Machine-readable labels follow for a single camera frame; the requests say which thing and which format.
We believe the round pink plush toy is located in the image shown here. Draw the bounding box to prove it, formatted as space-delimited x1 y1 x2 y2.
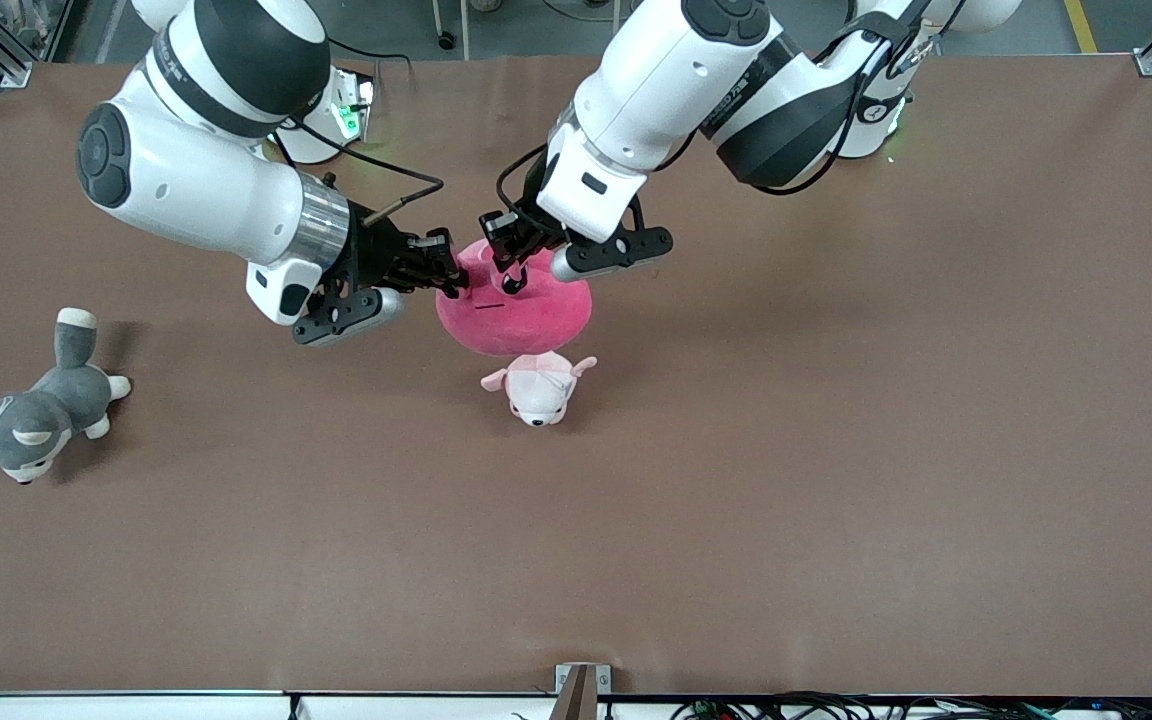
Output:
435 238 594 358

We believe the pale pink puppy plush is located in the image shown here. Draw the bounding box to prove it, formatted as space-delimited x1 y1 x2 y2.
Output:
480 350 598 428

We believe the brown table cover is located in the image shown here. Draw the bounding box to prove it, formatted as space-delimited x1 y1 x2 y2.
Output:
0 52 1152 698

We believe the grey husky plush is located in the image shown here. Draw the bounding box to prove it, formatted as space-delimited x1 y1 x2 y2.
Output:
0 308 133 486

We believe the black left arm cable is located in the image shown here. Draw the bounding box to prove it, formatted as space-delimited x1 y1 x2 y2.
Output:
754 0 967 197

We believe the black right base cable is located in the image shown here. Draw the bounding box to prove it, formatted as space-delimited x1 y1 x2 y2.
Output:
326 38 415 76

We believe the metal table bracket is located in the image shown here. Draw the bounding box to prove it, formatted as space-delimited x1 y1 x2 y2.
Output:
555 663 612 697

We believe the white table edge rail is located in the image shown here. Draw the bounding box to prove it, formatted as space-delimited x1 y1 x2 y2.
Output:
0 690 1152 720

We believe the black cable bundle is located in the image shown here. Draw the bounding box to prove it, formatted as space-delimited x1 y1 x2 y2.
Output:
671 692 1152 720

